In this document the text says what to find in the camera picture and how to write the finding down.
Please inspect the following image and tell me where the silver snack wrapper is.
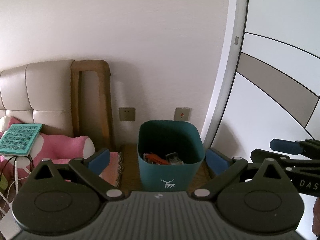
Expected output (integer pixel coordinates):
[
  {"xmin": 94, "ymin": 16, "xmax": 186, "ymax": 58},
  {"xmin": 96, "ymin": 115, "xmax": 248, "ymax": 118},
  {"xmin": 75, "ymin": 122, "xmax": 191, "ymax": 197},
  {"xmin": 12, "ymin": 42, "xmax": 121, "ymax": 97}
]
[{"xmin": 165, "ymin": 152, "xmax": 184, "ymax": 165}]

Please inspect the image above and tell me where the teal deer trash bin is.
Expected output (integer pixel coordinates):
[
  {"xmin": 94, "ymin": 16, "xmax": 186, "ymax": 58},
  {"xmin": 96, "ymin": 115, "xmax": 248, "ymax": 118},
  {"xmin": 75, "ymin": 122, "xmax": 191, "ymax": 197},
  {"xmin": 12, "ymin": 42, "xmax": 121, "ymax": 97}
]
[{"xmin": 137, "ymin": 120, "xmax": 205, "ymax": 192}]

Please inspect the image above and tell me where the floral bed cover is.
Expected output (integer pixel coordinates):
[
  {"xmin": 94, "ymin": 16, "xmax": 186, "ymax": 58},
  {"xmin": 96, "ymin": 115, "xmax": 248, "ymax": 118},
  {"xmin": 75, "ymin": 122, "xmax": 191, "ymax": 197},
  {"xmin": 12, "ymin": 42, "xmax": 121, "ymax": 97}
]
[{"xmin": 99, "ymin": 152, "xmax": 124, "ymax": 188}]

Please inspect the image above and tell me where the pink plush toy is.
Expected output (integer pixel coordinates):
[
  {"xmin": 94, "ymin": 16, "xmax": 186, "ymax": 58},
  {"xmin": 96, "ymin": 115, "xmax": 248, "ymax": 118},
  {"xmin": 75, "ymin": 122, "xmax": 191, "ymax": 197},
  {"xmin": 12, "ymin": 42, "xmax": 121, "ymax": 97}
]
[{"xmin": 1, "ymin": 132, "xmax": 95, "ymax": 181}]

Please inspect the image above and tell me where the dark wooden nightstand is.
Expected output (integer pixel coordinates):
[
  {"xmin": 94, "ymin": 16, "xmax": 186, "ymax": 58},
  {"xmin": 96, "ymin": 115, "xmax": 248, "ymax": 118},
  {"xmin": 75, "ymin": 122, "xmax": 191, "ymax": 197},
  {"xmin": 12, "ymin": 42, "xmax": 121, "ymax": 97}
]
[{"xmin": 119, "ymin": 144, "xmax": 211, "ymax": 196}]

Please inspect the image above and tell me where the white wardrobe door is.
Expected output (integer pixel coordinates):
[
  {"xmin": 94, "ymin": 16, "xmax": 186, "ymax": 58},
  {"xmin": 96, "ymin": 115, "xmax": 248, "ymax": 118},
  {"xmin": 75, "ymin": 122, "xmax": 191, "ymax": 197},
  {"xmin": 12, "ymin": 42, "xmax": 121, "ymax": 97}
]
[{"xmin": 201, "ymin": 0, "xmax": 319, "ymax": 159}]

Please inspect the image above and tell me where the teal number board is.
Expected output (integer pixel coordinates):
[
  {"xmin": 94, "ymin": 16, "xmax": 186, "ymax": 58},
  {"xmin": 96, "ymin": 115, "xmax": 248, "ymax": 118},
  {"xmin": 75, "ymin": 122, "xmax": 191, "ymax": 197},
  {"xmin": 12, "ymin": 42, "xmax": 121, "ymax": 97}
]
[{"xmin": 1, "ymin": 124, "xmax": 42, "ymax": 156}]

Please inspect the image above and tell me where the green long pillow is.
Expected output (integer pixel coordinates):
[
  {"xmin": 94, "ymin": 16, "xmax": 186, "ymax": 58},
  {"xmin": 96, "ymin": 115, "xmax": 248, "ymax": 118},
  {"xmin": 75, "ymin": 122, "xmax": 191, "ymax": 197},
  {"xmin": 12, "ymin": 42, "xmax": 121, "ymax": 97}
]
[{"xmin": 0, "ymin": 175, "xmax": 8, "ymax": 191}]

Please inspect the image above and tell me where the beige padded headboard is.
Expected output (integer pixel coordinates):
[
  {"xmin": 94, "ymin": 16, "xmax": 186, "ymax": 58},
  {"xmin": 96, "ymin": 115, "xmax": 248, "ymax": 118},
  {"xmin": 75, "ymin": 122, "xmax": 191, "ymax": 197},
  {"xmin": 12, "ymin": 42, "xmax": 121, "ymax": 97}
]
[{"xmin": 1, "ymin": 60, "xmax": 73, "ymax": 137}]

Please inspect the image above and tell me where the white wifi router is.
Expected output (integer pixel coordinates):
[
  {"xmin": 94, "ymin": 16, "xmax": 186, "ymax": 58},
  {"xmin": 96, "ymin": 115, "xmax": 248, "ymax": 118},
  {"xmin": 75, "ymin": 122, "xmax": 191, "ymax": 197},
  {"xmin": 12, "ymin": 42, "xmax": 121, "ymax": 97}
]
[{"xmin": 0, "ymin": 207, "xmax": 21, "ymax": 240}]

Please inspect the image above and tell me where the beige wall socket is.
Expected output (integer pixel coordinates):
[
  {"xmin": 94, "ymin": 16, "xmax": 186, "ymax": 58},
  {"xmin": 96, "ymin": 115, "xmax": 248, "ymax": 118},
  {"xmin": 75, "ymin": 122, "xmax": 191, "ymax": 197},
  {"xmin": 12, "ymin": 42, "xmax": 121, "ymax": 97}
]
[{"xmin": 119, "ymin": 107, "xmax": 136, "ymax": 121}]

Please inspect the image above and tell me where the white charging cable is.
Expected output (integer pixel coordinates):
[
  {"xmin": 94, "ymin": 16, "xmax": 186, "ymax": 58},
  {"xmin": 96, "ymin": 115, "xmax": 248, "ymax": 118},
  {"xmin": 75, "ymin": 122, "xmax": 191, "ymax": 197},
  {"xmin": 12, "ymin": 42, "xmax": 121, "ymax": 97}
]
[{"xmin": 0, "ymin": 154, "xmax": 33, "ymax": 215}]

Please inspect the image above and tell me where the wall switch red light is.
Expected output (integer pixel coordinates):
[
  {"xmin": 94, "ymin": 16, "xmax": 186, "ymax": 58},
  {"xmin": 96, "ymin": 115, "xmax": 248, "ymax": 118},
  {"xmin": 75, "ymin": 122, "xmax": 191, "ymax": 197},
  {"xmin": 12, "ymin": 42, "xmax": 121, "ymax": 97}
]
[{"xmin": 174, "ymin": 107, "xmax": 191, "ymax": 121}]

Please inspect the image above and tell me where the brown wooden frame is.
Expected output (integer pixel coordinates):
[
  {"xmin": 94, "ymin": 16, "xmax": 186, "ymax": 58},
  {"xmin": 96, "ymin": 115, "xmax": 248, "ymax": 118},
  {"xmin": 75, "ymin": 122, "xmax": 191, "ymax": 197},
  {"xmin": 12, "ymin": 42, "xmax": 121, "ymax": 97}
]
[{"xmin": 71, "ymin": 60, "xmax": 116, "ymax": 151}]

